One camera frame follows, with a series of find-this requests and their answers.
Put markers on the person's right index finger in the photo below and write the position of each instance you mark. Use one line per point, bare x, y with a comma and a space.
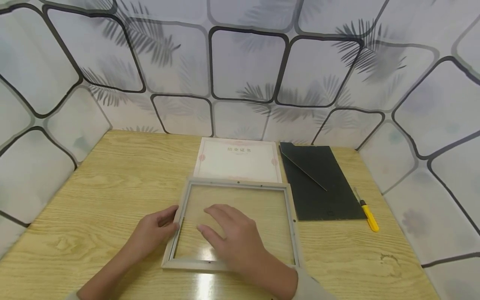
219, 212

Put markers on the light wooden picture frame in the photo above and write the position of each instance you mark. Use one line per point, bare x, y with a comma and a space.
240, 185

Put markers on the black frame backing board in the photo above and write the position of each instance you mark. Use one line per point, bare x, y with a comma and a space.
322, 183

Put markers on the person's left thumb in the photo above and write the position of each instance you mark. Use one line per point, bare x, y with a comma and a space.
170, 227

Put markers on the person's right thumb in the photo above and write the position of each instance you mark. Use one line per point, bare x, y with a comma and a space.
210, 235

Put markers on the person's left forearm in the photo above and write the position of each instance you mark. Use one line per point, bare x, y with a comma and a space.
108, 277

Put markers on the person's right hand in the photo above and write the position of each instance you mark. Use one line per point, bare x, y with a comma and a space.
240, 241

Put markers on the person's left hand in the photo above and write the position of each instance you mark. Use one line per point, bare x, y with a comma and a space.
150, 233

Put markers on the white certificate paper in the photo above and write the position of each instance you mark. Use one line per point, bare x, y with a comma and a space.
238, 160

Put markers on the person's left fingers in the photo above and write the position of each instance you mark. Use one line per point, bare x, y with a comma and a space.
167, 211

